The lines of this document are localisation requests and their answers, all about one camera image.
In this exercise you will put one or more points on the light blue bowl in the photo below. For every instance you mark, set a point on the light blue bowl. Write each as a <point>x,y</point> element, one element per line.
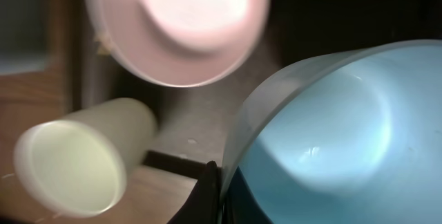
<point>350,137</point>

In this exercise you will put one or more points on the pale green cup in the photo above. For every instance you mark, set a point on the pale green cup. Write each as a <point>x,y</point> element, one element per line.
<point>79,165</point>

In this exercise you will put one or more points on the grey dish rack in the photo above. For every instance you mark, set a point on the grey dish rack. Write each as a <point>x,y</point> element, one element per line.
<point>24,36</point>

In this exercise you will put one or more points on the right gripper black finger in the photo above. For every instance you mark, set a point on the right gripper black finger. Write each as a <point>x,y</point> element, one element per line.
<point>201,207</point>

